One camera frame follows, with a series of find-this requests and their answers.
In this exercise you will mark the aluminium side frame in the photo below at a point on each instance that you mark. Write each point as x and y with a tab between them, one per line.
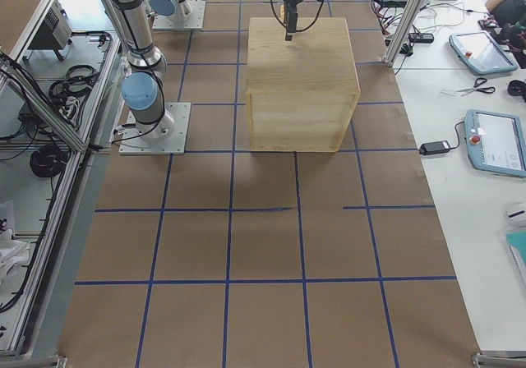
49	114

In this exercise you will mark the white computer mouse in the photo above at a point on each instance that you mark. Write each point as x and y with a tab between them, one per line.
515	213

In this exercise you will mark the black handled scissors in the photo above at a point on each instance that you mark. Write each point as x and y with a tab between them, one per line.
478	86

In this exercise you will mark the seated person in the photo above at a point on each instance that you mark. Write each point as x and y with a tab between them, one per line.
506	11

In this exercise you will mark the black power adapter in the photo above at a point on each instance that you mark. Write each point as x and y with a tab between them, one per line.
434	148

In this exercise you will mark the aluminium frame post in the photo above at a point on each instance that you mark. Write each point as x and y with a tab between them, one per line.
410	11

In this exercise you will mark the grey control box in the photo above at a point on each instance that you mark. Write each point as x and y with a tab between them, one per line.
54	33

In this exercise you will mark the near blue teach pendant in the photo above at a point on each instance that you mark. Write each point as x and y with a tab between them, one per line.
495	142

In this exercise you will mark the teal notebook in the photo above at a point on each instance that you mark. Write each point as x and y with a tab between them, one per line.
517	243

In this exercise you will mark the blue teach pendant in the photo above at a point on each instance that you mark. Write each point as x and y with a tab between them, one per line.
481	53
495	142

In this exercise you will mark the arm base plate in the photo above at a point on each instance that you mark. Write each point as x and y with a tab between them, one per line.
169	137
193	22

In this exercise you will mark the wooden drawer cabinet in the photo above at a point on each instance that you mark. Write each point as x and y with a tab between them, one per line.
302	93

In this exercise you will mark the far blue teach pendant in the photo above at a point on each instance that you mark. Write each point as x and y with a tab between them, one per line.
481	53

